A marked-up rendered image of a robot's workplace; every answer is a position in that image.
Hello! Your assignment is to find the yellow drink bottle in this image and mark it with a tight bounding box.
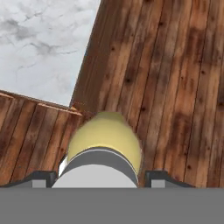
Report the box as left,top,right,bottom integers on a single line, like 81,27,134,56
51,110,143,189

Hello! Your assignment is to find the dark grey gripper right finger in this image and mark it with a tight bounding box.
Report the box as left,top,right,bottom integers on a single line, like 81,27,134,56
143,170,196,189

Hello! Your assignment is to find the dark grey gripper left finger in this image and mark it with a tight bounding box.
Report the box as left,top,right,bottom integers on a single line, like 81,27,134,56
0,170,58,189

